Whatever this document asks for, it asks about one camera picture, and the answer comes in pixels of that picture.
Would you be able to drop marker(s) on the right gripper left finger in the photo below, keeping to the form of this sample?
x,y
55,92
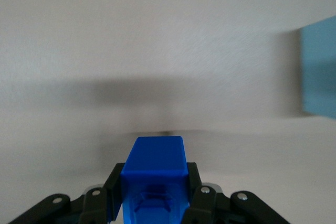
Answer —
x,y
94,203

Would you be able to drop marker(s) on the blue plastic insert part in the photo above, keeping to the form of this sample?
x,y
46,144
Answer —
x,y
155,158

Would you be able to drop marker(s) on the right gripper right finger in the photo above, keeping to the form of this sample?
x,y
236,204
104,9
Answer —
x,y
207,203

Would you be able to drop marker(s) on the gray square socket base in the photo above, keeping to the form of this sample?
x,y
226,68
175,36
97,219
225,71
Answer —
x,y
319,72

